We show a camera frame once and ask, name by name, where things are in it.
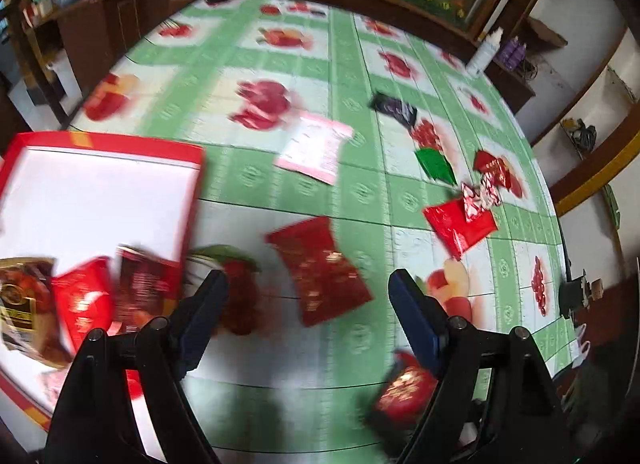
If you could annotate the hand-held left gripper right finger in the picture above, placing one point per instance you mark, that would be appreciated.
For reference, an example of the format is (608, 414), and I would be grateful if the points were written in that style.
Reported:
(415, 324)

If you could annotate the bright red snack packet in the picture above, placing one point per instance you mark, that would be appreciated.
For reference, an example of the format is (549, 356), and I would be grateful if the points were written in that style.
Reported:
(455, 231)

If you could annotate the brown gold snack packet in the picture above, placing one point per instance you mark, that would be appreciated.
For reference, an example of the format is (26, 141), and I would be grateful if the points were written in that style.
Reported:
(25, 304)

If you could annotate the small red patterned snack packet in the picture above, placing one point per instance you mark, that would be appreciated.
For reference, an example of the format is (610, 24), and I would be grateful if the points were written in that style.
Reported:
(492, 186)

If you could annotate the large dark red snack packet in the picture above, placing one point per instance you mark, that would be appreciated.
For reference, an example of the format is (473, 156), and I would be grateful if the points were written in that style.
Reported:
(320, 274)

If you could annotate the white spray bottle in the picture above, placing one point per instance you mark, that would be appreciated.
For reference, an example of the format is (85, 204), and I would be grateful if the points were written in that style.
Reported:
(482, 56)

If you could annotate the red gold print snack packet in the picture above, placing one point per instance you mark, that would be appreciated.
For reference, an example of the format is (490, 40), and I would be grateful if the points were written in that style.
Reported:
(400, 394)

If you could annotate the black purple snack packet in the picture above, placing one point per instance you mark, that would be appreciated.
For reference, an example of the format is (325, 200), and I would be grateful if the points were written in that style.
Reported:
(395, 107)

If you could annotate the purple bottle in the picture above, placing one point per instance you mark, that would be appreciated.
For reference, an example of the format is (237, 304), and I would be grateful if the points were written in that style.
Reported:
(506, 49)
(519, 51)

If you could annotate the white pink snack packet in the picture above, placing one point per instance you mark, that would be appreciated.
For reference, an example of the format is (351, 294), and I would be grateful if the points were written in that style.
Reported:
(315, 148)

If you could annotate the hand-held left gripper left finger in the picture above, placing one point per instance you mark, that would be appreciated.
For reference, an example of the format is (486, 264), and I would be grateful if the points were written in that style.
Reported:
(205, 314)

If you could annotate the small red white snack packet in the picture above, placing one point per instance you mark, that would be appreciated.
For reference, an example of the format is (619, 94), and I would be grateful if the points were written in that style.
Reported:
(471, 204)

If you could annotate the green snack packet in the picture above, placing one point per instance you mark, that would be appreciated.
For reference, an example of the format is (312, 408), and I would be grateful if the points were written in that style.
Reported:
(435, 163)

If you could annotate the black device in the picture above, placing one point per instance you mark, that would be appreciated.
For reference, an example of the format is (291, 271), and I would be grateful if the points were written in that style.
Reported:
(575, 294)

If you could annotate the red cardboard box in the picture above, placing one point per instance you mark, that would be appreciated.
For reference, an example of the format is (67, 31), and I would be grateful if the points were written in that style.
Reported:
(75, 194)

